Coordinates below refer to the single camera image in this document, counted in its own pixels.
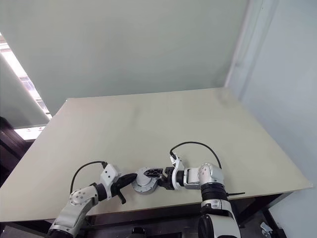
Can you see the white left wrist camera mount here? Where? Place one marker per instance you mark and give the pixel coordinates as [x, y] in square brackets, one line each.
[110, 173]

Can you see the round motor housing base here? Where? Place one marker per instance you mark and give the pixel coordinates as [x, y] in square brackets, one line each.
[143, 190]

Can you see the grey caster wheel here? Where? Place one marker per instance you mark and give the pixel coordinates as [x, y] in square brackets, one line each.
[266, 228]

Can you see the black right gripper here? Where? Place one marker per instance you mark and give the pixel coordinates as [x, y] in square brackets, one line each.
[167, 184]

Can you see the thin black zip tie tail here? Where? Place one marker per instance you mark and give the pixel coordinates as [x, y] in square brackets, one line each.
[236, 193]

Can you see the dark rounded shape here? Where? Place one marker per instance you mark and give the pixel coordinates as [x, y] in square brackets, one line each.
[140, 233]

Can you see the dark wooden furniture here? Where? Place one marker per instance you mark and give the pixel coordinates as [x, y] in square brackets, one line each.
[10, 148]

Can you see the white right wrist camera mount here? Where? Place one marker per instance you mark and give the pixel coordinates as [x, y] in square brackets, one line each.
[177, 173]

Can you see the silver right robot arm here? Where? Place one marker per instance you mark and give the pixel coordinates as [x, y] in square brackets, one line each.
[208, 173]

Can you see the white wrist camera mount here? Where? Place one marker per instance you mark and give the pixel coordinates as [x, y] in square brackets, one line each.
[110, 173]
[177, 173]

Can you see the white window sill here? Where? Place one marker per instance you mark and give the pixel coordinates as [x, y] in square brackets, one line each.
[27, 132]

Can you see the pale green roller blind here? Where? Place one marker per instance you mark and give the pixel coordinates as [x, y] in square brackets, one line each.
[15, 106]

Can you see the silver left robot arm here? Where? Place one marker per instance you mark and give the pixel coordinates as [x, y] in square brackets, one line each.
[79, 196]

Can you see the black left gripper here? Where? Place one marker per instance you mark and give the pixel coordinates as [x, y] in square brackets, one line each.
[116, 191]

